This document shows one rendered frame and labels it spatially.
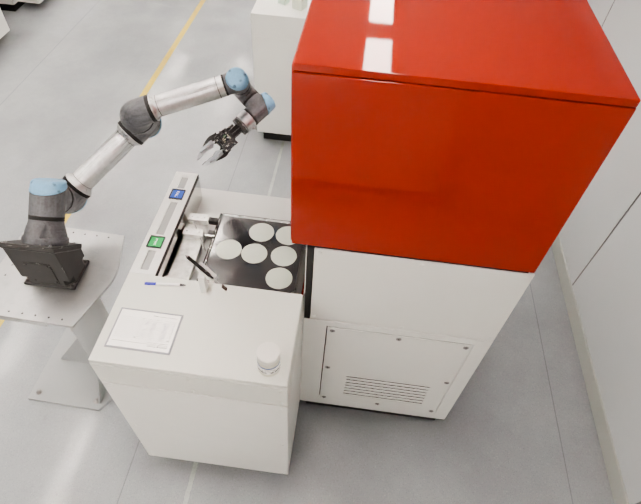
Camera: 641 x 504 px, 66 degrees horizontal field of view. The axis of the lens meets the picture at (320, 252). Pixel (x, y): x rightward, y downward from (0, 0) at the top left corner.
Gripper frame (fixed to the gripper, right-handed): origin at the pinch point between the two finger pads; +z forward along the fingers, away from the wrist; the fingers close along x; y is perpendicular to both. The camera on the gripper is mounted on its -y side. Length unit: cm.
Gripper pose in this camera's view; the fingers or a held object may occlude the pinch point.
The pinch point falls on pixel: (202, 160)
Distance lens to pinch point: 196.3
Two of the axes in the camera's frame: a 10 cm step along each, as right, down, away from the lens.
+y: 3.2, 1.6, -9.3
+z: -7.1, 6.9, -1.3
